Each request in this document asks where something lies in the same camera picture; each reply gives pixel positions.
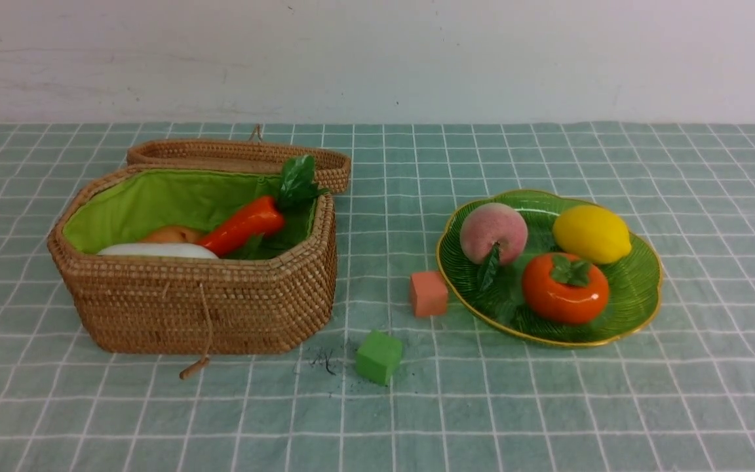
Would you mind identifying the orange toy persimmon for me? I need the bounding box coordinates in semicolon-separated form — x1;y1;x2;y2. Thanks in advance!
521;253;610;325

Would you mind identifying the orange toy carrot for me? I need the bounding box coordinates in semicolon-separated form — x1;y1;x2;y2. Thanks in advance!
197;155;330;258

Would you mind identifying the woven wicker basket lid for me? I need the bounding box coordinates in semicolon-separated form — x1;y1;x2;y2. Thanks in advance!
126;125;351;193

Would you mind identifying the yellow toy lemon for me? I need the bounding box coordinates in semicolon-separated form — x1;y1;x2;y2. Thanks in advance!
552;205;632;265

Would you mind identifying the orange foam cube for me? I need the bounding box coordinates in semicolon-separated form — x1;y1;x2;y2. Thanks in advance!
410;271;449;319

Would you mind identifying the white toy radish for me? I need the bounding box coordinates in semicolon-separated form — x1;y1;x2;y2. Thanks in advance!
97;243;220;260

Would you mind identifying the green foam cube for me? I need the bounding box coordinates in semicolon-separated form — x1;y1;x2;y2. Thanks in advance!
355;330;402;386

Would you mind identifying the woven wicker basket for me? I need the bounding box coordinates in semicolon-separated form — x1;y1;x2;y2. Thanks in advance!
47;165;338;357

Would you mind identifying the green checked tablecloth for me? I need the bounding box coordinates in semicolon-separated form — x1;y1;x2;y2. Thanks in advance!
0;122;755;471

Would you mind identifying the pink toy peach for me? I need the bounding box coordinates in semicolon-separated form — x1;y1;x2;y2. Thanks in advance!
459;201;528;292

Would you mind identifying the tan toy potato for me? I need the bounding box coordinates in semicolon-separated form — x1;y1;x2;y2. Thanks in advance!
138;225;206;244

